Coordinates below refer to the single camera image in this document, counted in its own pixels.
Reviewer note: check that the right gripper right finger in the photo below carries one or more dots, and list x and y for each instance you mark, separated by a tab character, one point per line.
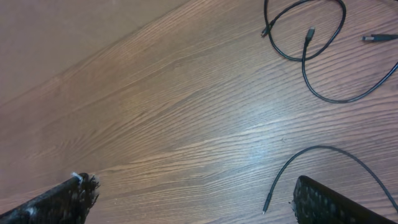
315	203

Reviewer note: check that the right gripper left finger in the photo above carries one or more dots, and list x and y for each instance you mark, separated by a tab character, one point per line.
68	202

